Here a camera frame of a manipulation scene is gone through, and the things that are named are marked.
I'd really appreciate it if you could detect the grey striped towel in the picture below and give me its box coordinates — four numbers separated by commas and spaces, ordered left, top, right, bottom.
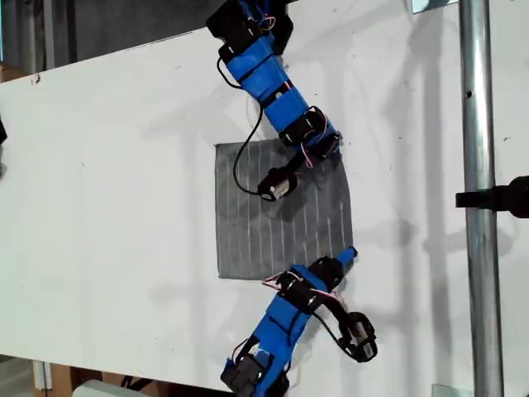
213, 138, 355, 280

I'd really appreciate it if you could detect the black clamp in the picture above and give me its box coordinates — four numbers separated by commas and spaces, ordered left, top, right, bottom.
455, 175, 529, 219

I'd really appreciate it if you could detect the white box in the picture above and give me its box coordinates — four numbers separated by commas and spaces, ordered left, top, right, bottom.
73, 379, 140, 397

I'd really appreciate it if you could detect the white table leg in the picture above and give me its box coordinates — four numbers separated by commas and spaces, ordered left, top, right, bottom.
32, 360, 53, 391

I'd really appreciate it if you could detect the brown cardboard box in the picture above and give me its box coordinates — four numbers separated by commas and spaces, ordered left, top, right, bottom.
0, 64, 33, 84

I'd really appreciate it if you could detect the short black camera stalk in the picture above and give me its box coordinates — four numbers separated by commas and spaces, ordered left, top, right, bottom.
280, 151, 307, 175
322, 294, 353, 324

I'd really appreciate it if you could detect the black camera cable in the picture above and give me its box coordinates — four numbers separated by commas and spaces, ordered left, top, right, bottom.
216, 57, 266, 195
312, 312, 353, 357

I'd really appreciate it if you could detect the steel post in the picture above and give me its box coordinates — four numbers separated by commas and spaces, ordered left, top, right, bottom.
457, 0, 505, 397

